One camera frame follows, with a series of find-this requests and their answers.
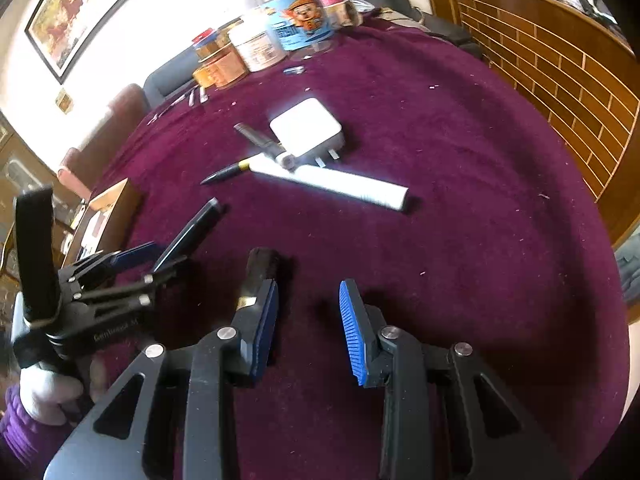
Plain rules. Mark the brown chair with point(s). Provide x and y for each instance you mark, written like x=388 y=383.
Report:
x=120 y=115

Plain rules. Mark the brown cardboard box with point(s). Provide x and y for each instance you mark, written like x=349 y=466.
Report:
x=117 y=210

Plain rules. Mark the framed wall painting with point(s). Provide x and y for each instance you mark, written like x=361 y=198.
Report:
x=85 y=10

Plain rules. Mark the dark grey chair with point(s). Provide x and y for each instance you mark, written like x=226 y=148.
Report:
x=165 y=75

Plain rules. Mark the wooden counter brick pattern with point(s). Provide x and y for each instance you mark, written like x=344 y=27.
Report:
x=550 y=85

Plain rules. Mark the white marker pen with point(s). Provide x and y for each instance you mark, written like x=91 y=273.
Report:
x=340 y=187

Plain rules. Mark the person's left hand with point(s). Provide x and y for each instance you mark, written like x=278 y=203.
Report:
x=50 y=390

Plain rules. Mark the grey lidded bottle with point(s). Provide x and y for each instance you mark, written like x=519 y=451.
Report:
x=249 y=2

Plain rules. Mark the yellow tape roll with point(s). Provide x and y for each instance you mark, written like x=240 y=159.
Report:
x=202 y=76

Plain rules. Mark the black pen cap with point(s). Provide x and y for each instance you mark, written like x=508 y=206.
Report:
x=261 y=267

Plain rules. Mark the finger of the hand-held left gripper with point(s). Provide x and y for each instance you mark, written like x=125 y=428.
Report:
x=135 y=254
x=192 y=227

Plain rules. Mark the clear jar blue cartoon label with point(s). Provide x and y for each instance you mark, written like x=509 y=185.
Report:
x=300 y=20

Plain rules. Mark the yellow and black pen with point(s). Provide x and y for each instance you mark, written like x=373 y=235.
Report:
x=222 y=174

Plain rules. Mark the small gold wall plaque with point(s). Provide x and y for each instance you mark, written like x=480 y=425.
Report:
x=65 y=100

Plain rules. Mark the person's left forearm purple sleeve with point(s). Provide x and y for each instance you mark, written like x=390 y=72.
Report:
x=25 y=445

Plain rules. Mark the paper cup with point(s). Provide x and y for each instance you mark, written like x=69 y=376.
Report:
x=345 y=12

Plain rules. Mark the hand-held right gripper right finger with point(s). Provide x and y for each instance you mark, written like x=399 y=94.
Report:
x=352 y=335

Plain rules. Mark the orange jar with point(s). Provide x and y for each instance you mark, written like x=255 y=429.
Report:
x=225 y=67

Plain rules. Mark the stack of colourful tape rolls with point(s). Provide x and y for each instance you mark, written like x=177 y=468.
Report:
x=207 y=40

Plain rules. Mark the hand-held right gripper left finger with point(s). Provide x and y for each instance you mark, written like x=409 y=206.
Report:
x=262 y=335

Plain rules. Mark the white plastic bottle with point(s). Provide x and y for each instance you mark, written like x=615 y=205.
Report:
x=257 y=50

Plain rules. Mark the large white charger plug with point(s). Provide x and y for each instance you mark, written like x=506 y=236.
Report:
x=305 y=125

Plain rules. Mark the small clear capsule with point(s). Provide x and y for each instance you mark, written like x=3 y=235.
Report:
x=294 y=69

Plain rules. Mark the black marker grey cap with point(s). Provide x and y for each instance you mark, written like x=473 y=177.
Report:
x=260 y=142

